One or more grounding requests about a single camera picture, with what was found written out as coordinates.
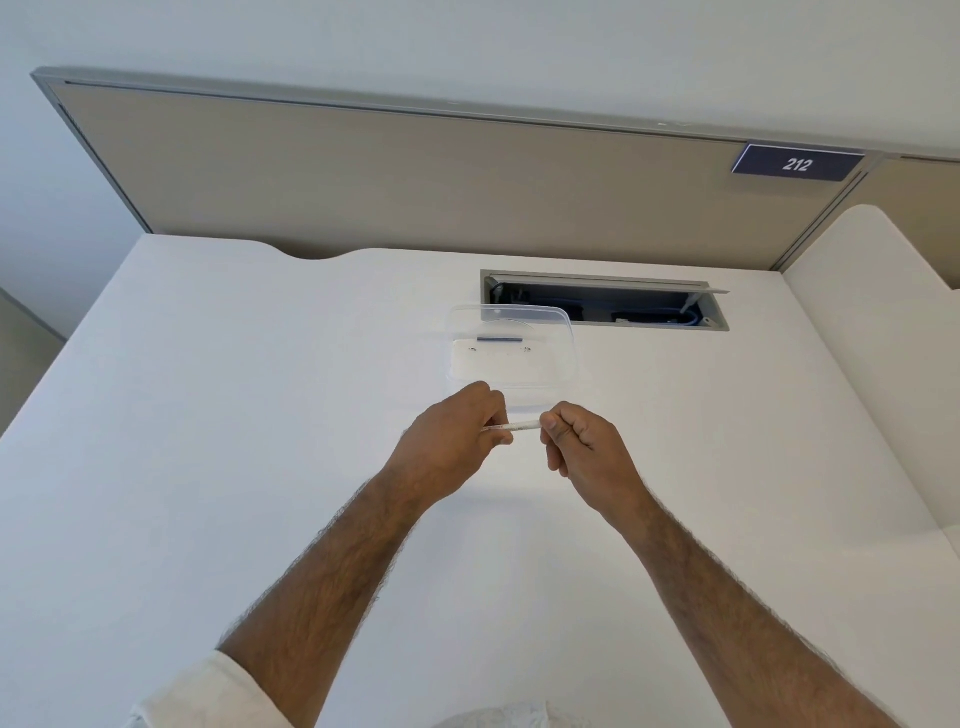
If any white neighbouring desk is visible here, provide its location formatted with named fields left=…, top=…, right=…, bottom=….
left=781, top=204, right=960, bottom=561

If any clear plastic container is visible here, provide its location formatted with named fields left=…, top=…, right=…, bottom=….
left=444, top=303, right=584, bottom=411

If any beige desk partition panel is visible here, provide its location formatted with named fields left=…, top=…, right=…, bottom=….
left=31, top=67, right=888, bottom=273

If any white shirt sleeve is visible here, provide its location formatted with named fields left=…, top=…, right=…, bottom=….
left=127, top=650, right=298, bottom=728

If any person's left forearm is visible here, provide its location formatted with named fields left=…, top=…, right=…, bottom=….
left=216, top=468, right=438, bottom=728

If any beige side partition panel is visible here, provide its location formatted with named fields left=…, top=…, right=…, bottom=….
left=861, top=153, right=960, bottom=291

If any grey cable tray flap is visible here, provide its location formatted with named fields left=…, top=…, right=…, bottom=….
left=489, top=273, right=732, bottom=296

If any white shirt front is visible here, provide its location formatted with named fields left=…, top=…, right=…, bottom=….
left=448, top=700, right=580, bottom=728

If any person's right hand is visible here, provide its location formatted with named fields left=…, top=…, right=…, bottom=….
left=539, top=401, right=651, bottom=520

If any person's left hand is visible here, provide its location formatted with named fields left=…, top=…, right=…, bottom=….
left=378, top=381, right=516, bottom=512

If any dark blue number sign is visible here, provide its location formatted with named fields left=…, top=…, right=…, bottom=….
left=732, top=143, right=867, bottom=184

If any person's right forearm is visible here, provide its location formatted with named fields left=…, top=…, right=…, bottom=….
left=600, top=480, right=903, bottom=728

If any grey desk cable tray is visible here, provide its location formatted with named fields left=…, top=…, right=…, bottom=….
left=480, top=268, right=732, bottom=336

